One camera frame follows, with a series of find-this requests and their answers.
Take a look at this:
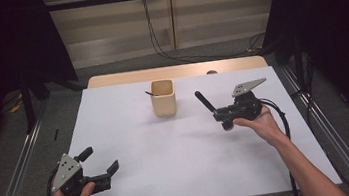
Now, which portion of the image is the wooden table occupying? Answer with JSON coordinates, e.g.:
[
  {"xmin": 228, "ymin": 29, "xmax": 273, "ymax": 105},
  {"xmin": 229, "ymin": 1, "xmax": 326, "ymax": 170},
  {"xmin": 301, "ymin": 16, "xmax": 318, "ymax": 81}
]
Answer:
[{"xmin": 85, "ymin": 53, "xmax": 270, "ymax": 91}]

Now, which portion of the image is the slim black makeup brush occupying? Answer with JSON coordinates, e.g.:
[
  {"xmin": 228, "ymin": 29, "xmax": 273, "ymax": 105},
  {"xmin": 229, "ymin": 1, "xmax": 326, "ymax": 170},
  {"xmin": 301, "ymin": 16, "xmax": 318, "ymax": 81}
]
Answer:
[{"xmin": 143, "ymin": 89, "xmax": 160, "ymax": 100}]

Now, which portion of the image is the yellow floor cable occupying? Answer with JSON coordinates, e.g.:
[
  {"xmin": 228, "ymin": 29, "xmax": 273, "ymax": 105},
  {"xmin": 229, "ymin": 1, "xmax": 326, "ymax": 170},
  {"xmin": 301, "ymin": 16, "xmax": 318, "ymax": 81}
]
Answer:
[{"xmin": 8, "ymin": 92, "xmax": 26, "ymax": 114}]

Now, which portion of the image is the person's right hand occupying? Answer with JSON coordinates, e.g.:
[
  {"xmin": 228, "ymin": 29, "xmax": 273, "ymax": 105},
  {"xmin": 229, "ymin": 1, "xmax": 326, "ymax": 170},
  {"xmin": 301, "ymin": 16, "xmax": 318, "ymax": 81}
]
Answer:
[{"xmin": 230, "ymin": 103, "xmax": 287, "ymax": 154}]

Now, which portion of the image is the right hand-held gripper cable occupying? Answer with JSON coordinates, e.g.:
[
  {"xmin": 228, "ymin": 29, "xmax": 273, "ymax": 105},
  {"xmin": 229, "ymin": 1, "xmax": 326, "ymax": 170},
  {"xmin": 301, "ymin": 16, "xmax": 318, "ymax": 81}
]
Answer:
[{"xmin": 257, "ymin": 94, "xmax": 302, "ymax": 196}]

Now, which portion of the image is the thick black makeup brush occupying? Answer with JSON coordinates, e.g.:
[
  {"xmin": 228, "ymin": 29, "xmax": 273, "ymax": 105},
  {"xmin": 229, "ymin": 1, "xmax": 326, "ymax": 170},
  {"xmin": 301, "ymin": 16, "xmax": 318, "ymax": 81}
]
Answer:
[{"xmin": 194, "ymin": 88, "xmax": 218, "ymax": 115}]

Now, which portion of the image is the beige square cup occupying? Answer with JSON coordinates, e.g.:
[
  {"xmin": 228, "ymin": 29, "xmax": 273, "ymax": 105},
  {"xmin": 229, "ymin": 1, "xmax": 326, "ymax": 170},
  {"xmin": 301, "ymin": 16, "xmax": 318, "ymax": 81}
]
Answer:
[{"xmin": 148, "ymin": 78, "xmax": 179, "ymax": 119}]

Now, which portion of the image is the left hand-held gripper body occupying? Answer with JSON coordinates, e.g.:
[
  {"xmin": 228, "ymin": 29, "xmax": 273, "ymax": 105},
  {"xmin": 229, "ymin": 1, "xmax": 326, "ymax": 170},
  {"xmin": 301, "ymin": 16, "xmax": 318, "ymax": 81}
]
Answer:
[{"xmin": 47, "ymin": 148, "xmax": 114, "ymax": 196}]

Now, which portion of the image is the white table sheet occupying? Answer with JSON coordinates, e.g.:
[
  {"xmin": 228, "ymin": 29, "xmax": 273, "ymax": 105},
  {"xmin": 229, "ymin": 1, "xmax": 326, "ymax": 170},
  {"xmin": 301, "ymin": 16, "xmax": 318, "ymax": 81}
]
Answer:
[{"xmin": 35, "ymin": 58, "xmax": 344, "ymax": 196}]

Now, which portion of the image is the black wall cable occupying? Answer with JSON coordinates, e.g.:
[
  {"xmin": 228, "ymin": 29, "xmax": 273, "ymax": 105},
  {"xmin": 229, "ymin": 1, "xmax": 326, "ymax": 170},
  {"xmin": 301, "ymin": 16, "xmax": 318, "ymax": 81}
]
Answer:
[{"xmin": 140, "ymin": 0, "xmax": 269, "ymax": 69}]

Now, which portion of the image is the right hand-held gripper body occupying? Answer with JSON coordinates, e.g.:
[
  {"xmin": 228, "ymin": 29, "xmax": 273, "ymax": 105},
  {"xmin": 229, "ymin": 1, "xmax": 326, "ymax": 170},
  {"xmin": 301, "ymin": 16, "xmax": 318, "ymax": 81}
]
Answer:
[{"xmin": 216, "ymin": 77, "xmax": 273, "ymax": 132}]

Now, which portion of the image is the black floor cable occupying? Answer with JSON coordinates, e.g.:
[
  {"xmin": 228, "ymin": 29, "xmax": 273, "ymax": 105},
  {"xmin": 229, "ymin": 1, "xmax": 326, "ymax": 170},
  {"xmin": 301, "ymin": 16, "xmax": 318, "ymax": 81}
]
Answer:
[{"xmin": 287, "ymin": 57, "xmax": 320, "ymax": 124}]

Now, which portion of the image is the black metal stand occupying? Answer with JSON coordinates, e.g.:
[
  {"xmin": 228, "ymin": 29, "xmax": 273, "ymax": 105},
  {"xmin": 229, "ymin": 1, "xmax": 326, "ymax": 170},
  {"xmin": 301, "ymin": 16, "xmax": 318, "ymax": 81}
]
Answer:
[
  {"xmin": 17, "ymin": 71, "xmax": 39, "ymax": 134},
  {"xmin": 290, "ymin": 36, "xmax": 309, "ymax": 94}
]

